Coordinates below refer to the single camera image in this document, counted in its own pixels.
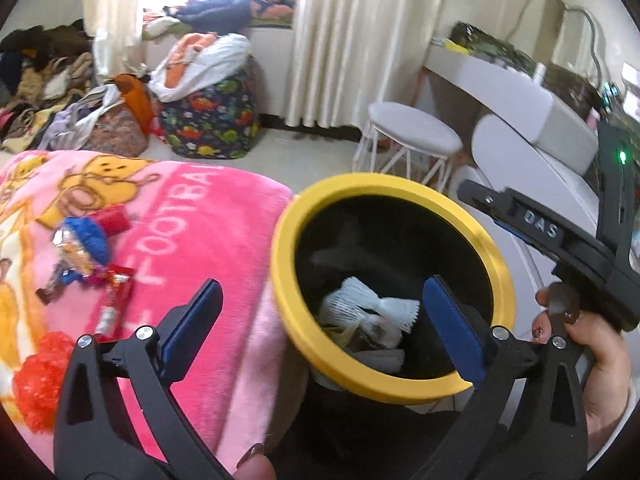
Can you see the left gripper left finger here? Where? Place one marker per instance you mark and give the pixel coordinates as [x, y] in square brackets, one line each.
[93, 434]

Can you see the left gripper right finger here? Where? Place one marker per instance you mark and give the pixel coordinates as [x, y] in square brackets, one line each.
[525, 418]

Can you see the red plastic wrapper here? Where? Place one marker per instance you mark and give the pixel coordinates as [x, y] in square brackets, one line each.
[37, 384]

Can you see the red snack packet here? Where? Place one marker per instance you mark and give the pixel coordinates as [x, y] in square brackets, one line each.
[119, 286]

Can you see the blue paper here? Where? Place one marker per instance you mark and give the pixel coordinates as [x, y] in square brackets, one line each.
[91, 237]

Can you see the red cylinder roller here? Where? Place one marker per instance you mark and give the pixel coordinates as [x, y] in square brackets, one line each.
[112, 220]

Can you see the purple snack wrapper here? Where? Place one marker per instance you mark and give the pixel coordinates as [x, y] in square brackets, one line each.
[74, 265]

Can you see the yellow rimmed trash bin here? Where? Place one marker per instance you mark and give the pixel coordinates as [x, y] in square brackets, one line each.
[392, 234]

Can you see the right hand painted nails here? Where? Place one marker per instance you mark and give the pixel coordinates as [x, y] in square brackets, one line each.
[609, 393]

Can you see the left hand thumb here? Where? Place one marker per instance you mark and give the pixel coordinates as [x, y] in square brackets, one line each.
[254, 465]

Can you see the white vanity desk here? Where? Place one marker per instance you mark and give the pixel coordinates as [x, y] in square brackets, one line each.
[535, 113]

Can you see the white curved cabinet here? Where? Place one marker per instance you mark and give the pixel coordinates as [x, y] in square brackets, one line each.
[504, 159]

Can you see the pink cartoon bear blanket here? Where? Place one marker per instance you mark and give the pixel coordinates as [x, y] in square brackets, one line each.
[189, 222]

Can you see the vanity mirror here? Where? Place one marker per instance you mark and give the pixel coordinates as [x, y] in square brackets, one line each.
[554, 32]

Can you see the dark cosmetic bag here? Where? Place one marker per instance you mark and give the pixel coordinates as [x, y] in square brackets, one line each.
[491, 49]

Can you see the floral fabric bag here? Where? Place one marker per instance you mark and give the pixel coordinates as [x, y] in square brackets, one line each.
[117, 132]

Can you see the cream curtain right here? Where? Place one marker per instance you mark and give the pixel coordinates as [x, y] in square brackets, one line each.
[348, 54]

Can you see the cream curtain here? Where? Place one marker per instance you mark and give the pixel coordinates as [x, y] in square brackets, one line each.
[115, 27]
[348, 54]

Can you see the dinosaur print laundry basket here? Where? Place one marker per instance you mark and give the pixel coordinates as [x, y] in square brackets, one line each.
[220, 121]

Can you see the pile of clothes on bed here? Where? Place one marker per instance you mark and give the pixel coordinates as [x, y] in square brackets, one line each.
[43, 71]

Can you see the orange bag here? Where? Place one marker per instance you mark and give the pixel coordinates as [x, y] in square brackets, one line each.
[134, 94]

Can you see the white cloth in basket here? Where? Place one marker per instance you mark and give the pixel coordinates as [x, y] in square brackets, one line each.
[196, 62]

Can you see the clothes on window sill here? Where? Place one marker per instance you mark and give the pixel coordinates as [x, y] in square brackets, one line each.
[220, 16]

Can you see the cream curtain left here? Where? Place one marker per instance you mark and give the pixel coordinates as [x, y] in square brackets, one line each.
[115, 27]

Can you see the white wire frame stool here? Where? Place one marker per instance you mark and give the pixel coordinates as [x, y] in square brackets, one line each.
[415, 133]

